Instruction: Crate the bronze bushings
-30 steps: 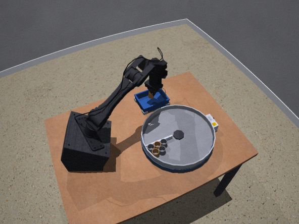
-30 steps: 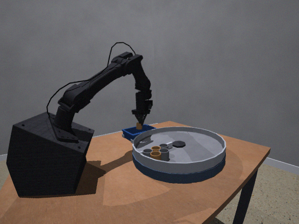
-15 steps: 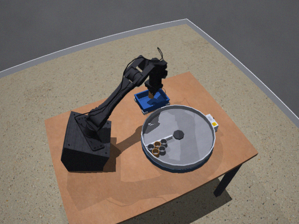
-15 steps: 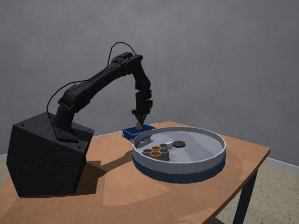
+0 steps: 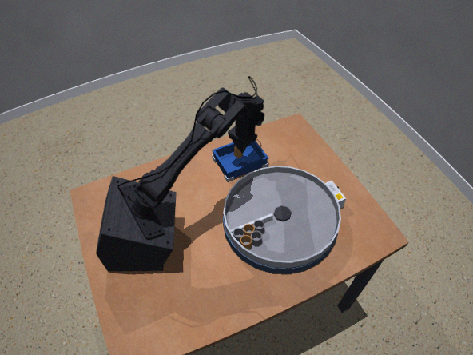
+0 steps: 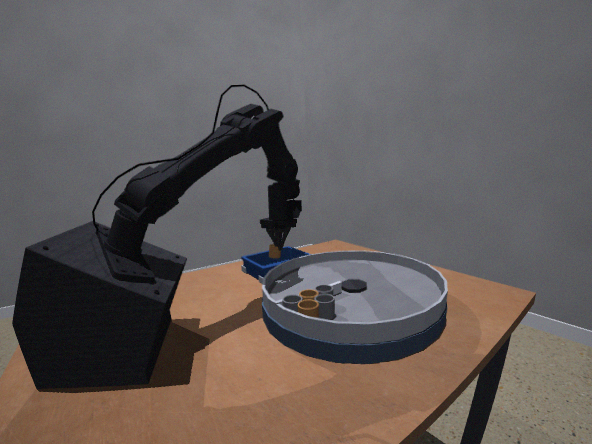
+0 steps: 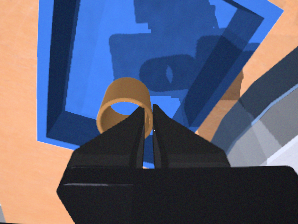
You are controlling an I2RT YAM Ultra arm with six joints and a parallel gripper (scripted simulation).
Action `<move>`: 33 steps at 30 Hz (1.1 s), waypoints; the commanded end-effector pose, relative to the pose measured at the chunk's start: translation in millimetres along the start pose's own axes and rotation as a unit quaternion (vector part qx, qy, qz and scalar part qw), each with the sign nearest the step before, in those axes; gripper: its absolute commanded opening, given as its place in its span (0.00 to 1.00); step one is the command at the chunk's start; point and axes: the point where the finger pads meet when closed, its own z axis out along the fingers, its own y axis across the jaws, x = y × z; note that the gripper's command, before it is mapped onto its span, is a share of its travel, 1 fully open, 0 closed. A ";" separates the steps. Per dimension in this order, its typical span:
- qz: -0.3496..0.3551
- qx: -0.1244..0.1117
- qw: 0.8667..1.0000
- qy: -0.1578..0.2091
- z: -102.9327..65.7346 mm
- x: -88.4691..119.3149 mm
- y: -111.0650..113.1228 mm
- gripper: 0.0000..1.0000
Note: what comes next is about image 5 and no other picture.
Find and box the grey round turntable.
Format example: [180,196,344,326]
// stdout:
[223,166,346,274]

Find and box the grey metal bushing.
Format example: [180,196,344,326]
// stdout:
[251,231,262,246]
[233,228,244,242]
[253,220,264,233]

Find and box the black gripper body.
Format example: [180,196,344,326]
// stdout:
[228,124,257,146]

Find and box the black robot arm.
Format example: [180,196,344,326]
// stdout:
[120,87,264,240]

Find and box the blue open crate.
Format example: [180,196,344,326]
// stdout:
[213,141,268,178]

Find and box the bronze bushing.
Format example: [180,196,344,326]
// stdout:
[244,224,255,237]
[234,146,243,158]
[240,235,252,249]

